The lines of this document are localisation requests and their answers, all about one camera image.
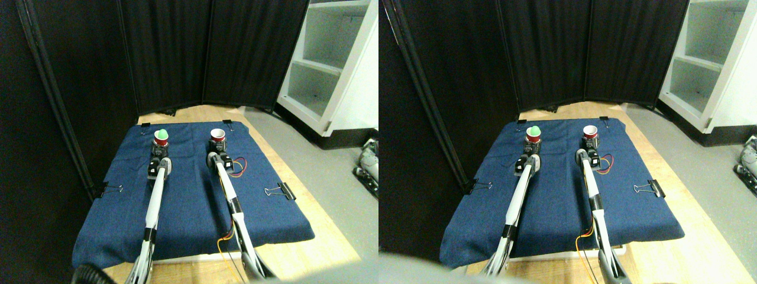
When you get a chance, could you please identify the dark blue cloth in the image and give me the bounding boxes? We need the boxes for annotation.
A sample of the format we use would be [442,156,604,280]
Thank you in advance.
[439,117,685,270]
[72,120,315,272]

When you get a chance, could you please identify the black curtain stand pole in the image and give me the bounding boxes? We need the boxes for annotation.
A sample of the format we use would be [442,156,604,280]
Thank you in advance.
[17,0,98,202]
[395,0,474,196]

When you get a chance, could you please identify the white shelf unit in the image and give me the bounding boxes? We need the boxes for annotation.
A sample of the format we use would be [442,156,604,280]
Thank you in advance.
[656,0,757,147]
[276,0,379,150]

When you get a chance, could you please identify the grey and black machine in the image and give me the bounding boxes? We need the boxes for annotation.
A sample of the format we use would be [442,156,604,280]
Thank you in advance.
[353,139,379,201]
[733,136,757,199]

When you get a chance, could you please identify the black ribbed hose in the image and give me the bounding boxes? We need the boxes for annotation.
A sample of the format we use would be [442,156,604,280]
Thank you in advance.
[71,263,122,284]

